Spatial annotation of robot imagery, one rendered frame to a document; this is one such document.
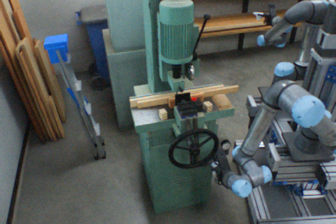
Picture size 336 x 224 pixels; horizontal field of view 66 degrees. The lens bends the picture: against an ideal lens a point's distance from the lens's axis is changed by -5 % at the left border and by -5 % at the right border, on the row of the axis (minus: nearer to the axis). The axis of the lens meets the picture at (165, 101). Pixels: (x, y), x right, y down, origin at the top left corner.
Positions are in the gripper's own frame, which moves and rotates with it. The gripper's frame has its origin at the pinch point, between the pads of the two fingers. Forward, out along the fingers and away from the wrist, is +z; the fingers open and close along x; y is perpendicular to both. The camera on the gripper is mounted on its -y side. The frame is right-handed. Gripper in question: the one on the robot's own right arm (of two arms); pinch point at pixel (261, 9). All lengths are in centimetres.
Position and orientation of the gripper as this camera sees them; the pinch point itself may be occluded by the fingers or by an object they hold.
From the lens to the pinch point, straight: 234.5
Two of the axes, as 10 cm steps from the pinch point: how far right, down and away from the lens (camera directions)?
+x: 9.5, -2.7, 1.1
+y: 1.5, 7.9, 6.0
